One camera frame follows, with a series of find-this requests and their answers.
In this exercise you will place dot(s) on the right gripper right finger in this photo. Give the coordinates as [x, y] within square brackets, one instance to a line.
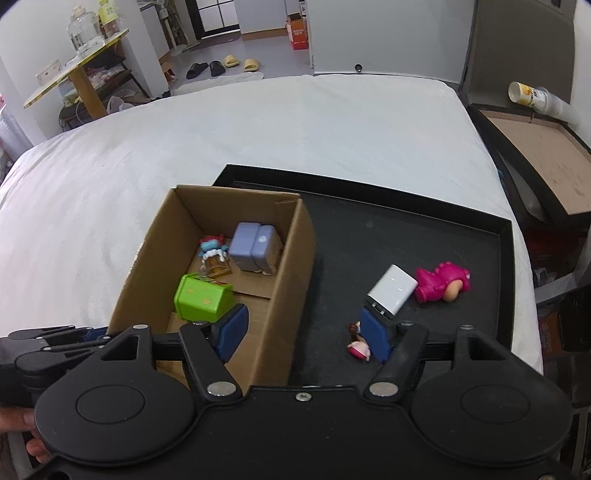
[399, 348]

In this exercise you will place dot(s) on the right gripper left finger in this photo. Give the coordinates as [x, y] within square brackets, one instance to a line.
[208, 347]

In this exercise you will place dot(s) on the small brown-haired doll figurine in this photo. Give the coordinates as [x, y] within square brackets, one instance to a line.
[358, 347]

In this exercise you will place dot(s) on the green cube toy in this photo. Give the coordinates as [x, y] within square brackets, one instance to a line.
[200, 300]

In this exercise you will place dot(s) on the white charger plug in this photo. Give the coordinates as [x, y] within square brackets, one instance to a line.
[392, 291]

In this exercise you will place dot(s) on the pink dinosaur figurine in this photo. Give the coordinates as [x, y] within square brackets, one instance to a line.
[446, 282]

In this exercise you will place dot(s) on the brown cardboard box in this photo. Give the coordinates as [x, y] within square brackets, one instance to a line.
[276, 302]

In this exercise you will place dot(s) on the blue red keychain figurine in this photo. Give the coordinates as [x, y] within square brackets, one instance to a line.
[213, 254]

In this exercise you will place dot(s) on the lavender cube toy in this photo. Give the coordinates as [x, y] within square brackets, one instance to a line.
[255, 248]

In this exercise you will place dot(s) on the person's left hand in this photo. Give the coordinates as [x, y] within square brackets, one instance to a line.
[19, 442]

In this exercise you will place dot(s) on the black shallow tray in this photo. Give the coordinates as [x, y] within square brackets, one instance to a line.
[361, 230]

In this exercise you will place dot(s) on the black framed cardboard board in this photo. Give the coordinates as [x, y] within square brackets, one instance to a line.
[552, 161]

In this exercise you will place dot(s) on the black slipper left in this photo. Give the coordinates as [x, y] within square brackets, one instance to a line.
[195, 70]

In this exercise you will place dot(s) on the black slipper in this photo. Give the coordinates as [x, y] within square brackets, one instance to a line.
[216, 68]
[195, 70]

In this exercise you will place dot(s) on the black slipper right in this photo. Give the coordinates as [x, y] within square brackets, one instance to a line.
[216, 68]

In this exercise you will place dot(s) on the yellow slipper right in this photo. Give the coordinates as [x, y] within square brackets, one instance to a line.
[251, 65]

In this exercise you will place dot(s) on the yellow slipper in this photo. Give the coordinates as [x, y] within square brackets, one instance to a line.
[251, 65]
[230, 61]

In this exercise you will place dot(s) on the yellow slipper left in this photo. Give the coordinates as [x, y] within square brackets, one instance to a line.
[230, 61]

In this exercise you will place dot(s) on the round yellow-edged side table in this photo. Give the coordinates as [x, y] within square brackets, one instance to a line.
[76, 74]

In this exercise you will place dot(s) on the orange cardboard box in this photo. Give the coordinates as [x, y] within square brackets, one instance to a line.
[297, 32]

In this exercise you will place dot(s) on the clear glass jar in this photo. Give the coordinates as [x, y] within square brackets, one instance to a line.
[84, 31]

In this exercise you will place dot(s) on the yellow-label bottle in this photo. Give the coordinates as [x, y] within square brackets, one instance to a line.
[109, 18]

